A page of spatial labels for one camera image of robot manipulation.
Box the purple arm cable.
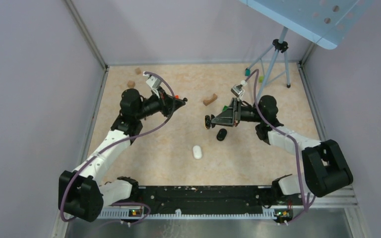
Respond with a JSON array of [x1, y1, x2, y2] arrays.
[[243, 69, 317, 226], [60, 71, 177, 227]]

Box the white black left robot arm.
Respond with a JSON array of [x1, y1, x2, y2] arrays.
[[58, 87, 188, 222]]

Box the grey tripod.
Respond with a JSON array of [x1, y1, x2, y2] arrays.
[[247, 27, 291, 102]]

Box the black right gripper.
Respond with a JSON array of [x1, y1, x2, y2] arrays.
[[212, 98, 264, 127]]

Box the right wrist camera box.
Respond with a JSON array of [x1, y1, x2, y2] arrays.
[[231, 84, 245, 101]]

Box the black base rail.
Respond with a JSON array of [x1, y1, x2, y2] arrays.
[[108, 185, 305, 216]]

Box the small tan wooden cube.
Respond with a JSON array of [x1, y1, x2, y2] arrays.
[[134, 67, 142, 75]]

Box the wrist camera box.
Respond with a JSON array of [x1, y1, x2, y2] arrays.
[[231, 84, 245, 101], [145, 74, 161, 98]]

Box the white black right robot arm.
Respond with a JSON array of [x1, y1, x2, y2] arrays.
[[204, 95, 354, 204]]

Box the black earbud charging case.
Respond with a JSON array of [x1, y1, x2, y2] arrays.
[[216, 128, 228, 141]]

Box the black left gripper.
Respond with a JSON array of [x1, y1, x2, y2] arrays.
[[135, 86, 186, 120]]

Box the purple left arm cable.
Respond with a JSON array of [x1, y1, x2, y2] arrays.
[[60, 71, 177, 227]]

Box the light blue perforated panel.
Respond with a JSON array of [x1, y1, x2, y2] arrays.
[[241, 0, 373, 50]]

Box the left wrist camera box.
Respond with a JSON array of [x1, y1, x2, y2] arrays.
[[145, 74, 161, 98]]

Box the brown wooden arch block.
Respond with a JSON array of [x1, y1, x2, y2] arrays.
[[203, 93, 218, 106]]

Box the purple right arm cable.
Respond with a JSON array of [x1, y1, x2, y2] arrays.
[[243, 69, 317, 226]]

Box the white earbud charging case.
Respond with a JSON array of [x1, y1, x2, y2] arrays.
[[192, 145, 203, 160]]

